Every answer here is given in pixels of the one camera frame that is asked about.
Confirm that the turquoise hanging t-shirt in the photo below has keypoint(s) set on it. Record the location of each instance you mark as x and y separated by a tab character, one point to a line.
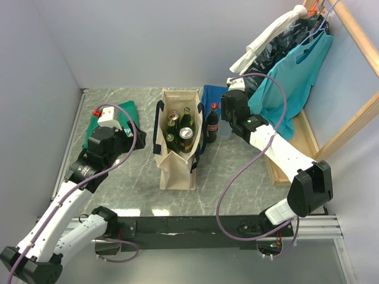
296	73

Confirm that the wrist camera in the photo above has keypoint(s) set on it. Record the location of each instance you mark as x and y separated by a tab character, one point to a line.
237	84
108	117

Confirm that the clear blue cap bottle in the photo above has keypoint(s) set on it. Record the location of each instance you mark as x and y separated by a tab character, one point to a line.
224	131

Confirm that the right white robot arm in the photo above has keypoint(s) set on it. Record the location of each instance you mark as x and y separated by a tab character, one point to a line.
311	181

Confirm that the beige canvas tote bag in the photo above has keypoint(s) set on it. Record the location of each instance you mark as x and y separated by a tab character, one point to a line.
178	170

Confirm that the white hanging garment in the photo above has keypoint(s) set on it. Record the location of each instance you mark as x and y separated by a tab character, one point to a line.
254	49

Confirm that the silver top can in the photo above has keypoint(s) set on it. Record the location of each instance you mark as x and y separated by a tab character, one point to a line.
186	139

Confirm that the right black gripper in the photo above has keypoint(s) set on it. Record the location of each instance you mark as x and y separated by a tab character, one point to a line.
223	113

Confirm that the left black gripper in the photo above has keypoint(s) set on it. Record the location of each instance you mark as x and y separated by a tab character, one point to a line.
128	140

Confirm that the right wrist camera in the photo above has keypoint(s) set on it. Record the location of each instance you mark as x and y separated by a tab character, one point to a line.
237	84

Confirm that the wooden clothes rack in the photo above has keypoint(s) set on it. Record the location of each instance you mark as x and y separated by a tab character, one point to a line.
340	121

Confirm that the green glass bottle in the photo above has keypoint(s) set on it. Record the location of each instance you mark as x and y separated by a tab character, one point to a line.
172	129
171	144
187	120

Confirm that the green folded t-shirt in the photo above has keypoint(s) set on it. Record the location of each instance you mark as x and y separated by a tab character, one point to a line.
129	107

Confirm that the red cap cola bottle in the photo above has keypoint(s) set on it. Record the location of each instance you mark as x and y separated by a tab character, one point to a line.
212	123

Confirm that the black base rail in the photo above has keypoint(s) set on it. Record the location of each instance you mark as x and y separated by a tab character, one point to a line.
197	232

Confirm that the orange clothes hanger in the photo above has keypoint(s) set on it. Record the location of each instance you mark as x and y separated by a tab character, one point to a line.
314	7

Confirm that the blue folded cloth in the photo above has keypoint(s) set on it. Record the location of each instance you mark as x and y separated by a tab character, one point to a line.
212	94

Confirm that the dark patterned hanging garment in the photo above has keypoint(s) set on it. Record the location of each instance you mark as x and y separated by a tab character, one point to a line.
300	32

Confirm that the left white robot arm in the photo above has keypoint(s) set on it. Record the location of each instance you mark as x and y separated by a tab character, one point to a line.
42	254

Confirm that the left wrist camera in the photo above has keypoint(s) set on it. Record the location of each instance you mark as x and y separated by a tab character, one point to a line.
108	117

